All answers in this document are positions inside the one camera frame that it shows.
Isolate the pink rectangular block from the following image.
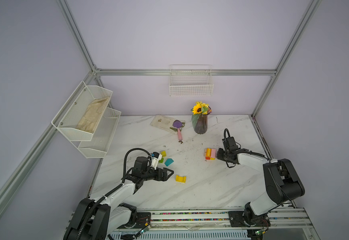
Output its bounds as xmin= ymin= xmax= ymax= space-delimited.
xmin=211 ymin=149 xmax=217 ymax=159

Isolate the orange cylinder block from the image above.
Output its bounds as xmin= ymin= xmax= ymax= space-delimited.
xmin=205 ymin=148 xmax=211 ymax=157

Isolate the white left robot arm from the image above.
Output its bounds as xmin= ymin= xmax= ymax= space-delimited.
xmin=63 ymin=153 xmax=174 ymax=240

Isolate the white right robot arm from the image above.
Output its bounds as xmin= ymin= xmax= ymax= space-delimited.
xmin=217 ymin=137 xmax=305 ymax=227

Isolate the teal wedge block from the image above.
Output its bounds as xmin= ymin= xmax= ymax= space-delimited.
xmin=164 ymin=159 xmax=174 ymax=167

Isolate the yellow arch block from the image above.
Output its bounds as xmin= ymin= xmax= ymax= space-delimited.
xmin=175 ymin=175 xmax=187 ymax=183

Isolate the purple glass vase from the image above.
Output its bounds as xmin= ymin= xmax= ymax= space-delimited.
xmin=192 ymin=114 xmax=208 ymax=135

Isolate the white mesh lower shelf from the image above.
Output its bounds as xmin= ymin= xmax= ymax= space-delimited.
xmin=78 ymin=108 xmax=121 ymax=159

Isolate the white mesh shelf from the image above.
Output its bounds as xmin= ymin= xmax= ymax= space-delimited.
xmin=51 ymin=82 xmax=112 ymax=142
xmin=78 ymin=108 xmax=121 ymax=159

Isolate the yellow sunflower bouquet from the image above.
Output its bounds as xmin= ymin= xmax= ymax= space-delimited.
xmin=192 ymin=102 xmax=212 ymax=116

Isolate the white mesh upper shelf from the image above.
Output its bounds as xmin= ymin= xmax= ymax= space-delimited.
xmin=51 ymin=82 xmax=112 ymax=142

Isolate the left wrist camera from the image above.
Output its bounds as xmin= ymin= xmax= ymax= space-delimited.
xmin=151 ymin=152 xmax=162 ymax=170

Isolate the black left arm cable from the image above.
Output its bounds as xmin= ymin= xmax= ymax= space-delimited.
xmin=121 ymin=147 xmax=152 ymax=184

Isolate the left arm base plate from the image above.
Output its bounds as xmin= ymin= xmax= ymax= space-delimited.
xmin=124 ymin=212 xmax=151 ymax=229

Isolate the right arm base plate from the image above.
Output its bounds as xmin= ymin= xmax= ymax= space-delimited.
xmin=228 ymin=211 xmax=271 ymax=228

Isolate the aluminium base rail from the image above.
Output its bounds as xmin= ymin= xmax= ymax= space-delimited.
xmin=105 ymin=206 xmax=319 ymax=240

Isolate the white wire wall basket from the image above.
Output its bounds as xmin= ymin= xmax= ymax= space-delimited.
xmin=169 ymin=65 xmax=214 ymax=97

